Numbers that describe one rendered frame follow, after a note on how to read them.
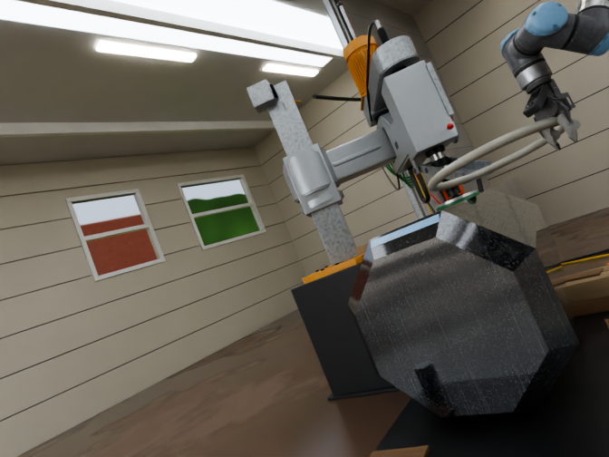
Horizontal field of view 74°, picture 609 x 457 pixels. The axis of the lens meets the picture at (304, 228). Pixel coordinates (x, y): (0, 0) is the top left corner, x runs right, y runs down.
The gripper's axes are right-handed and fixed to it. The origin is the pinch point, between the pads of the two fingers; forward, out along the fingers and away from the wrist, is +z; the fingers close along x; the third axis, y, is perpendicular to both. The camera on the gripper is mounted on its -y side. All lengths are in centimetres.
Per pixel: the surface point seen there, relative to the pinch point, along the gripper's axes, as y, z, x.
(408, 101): 22, -57, 70
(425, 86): 30, -60, 64
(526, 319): -9, 48, 33
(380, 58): 18, -83, 71
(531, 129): -9.6, -6.8, 0.6
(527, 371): -12, 65, 40
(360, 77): 51, -109, 129
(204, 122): 77, -351, 598
